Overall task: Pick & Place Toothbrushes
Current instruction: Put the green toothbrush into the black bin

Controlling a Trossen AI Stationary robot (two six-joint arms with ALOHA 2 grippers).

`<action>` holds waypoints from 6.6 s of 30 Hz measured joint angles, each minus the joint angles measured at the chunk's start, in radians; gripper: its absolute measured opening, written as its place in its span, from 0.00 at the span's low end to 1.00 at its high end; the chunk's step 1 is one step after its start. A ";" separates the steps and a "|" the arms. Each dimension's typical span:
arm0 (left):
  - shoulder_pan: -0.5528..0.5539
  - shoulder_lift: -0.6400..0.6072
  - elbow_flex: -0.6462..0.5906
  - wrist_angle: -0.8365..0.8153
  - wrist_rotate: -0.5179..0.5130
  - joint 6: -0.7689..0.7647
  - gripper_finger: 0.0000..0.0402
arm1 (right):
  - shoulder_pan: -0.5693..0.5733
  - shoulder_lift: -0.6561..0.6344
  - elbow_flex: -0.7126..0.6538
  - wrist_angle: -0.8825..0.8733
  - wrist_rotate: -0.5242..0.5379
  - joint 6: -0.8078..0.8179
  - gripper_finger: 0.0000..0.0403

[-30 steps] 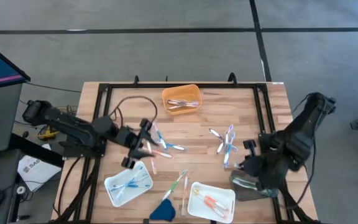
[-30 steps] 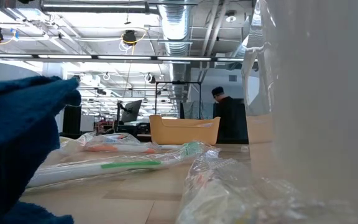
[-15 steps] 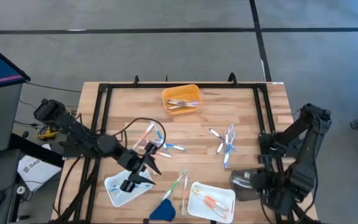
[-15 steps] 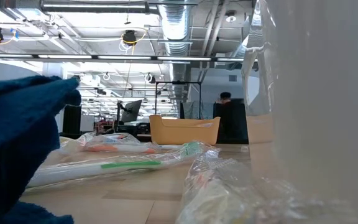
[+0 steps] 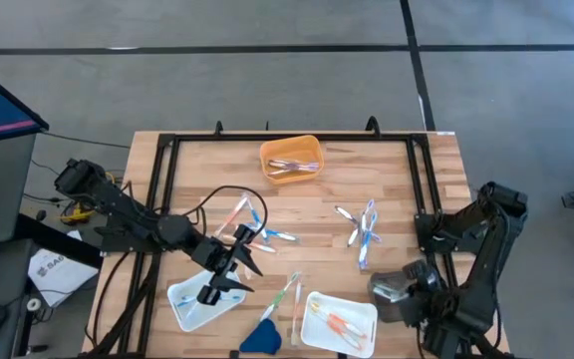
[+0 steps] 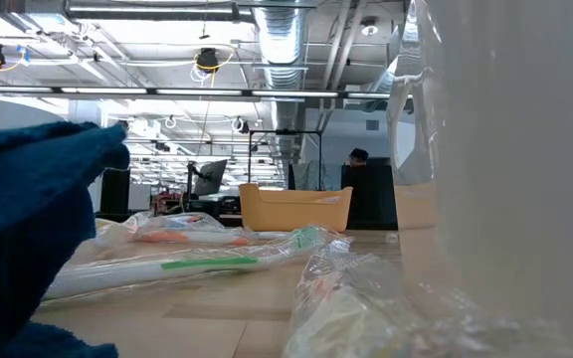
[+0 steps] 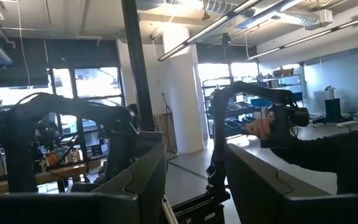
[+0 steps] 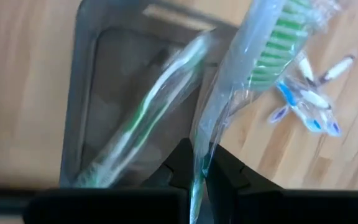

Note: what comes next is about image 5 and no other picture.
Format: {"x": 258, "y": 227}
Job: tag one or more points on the green toothbrush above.
{"x": 279, "y": 296}
{"x": 386, "y": 291}

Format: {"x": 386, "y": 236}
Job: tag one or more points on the dark grey mesh bin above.
{"x": 381, "y": 309}

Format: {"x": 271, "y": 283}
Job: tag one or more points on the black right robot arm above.
{"x": 486, "y": 279}

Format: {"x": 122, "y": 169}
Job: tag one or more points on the blue folded cloth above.
{"x": 262, "y": 339}

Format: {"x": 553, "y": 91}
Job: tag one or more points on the dark grey keyboard tray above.
{"x": 3, "y": 279}

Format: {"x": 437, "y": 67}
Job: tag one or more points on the white tape roll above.
{"x": 33, "y": 303}

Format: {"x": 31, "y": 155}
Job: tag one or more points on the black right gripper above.
{"x": 421, "y": 279}

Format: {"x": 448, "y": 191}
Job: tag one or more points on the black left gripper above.
{"x": 212, "y": 254}

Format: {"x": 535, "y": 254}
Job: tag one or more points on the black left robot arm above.
{"x": 117, "y": 209}

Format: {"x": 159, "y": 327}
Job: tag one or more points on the black desk frame bar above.
{"x": 58, "y": 244}

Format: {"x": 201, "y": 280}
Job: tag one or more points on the white plastic bin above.
{"x": 362, "y": 304}
{"x": 187, "y": 319}

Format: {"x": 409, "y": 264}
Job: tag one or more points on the orange plastic bin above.
{"x": 287, "y": 147}

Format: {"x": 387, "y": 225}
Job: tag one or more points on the white printed paper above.
{"x": 60, "y": 274}

